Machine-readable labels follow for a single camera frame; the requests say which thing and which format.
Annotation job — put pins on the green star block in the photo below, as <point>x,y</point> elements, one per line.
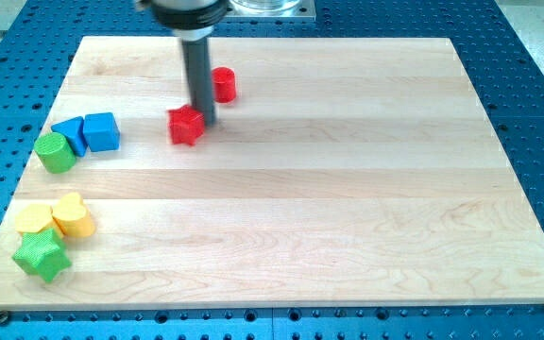
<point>42,254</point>

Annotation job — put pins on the yellow hexagon block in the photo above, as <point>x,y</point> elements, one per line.
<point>35,218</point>

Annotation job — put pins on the yellow heart block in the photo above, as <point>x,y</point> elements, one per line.
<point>73,216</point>

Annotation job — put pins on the blue cube block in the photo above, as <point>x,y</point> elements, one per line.
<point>101,132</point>

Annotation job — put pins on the grey pusher rod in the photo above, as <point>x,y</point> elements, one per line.
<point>197,65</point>

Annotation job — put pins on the green cylinder block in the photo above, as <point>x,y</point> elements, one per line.
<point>55,153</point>

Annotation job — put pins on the red cylinder block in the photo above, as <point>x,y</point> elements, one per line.
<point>224,85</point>

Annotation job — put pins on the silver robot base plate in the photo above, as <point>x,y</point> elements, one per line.
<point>271,10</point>

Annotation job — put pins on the red star block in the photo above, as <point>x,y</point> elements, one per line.
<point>185,125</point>

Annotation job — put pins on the blue triangle block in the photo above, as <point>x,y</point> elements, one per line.
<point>72,130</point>

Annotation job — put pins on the black and silver end effector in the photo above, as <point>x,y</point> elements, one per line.
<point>190,20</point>

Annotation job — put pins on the wooden board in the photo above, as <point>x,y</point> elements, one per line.
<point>346,173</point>

